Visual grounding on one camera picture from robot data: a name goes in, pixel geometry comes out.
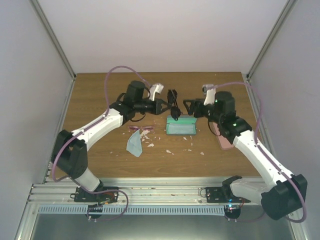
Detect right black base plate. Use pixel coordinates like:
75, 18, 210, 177
198, 187, 250, 204

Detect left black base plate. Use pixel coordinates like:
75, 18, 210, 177
70, 186, 119, 204

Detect pink glasses case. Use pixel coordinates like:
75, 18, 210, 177
212, 123, 234, 150

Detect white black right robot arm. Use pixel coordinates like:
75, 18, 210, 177
183, 90, 308, 223

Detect aluminium corner post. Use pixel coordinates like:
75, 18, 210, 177
29, 0, 77, 79
245, 0, 298, 79

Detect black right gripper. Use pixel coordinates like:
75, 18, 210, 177
183, 99, 222, 125

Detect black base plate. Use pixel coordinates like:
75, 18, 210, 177
198, 187, 250, 204
70, 186, 119, 204

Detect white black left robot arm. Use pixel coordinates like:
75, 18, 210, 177
51, 80, 171, 202

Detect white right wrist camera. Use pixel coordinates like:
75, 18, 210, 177
202, 84, 216, 106

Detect grey slotted cable duct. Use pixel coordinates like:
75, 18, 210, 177
38, 204, 225, 216

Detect black sunglasses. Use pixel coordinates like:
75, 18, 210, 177
167, 89, 182, 121

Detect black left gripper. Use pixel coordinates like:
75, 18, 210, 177
135, 98, 171, 116

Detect right aluminium corner post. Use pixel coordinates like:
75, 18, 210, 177
245, 0, 298, 79

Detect aluminium table edge rail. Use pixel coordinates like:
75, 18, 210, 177
27, 177, 298, 206

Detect left aluminium corner post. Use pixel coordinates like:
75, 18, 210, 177
29, 0, 77, 79

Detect light blue cleaning cloth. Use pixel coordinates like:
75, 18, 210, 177
126, 130, 143, 158

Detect pink clear glasses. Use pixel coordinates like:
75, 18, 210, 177
128, 125, 154, 132

